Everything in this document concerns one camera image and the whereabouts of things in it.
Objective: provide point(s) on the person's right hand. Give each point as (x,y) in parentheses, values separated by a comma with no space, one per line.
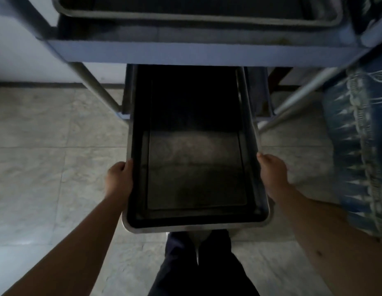
(273,175)

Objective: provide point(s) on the person's left hand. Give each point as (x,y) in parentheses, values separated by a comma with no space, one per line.
(117,181)

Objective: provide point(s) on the person's left thumb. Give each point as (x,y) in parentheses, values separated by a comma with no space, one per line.
(128,168)

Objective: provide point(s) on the person's right thumb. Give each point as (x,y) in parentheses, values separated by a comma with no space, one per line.
(261,160)

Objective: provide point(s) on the dark metal baking tray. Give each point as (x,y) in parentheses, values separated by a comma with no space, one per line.
(195,157)
(197,10)

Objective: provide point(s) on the person's left forearm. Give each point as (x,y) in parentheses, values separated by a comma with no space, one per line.
(70,246)

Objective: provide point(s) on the person's right forearm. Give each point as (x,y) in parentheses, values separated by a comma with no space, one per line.
(329,240)

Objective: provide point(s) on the blue patterned cloth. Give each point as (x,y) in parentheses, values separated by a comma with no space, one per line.
(360,144)

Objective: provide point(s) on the person's dark trousers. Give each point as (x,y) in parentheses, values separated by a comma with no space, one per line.
(203,265)

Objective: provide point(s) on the metal tray rack trolley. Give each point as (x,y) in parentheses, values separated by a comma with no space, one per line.
(191,43)

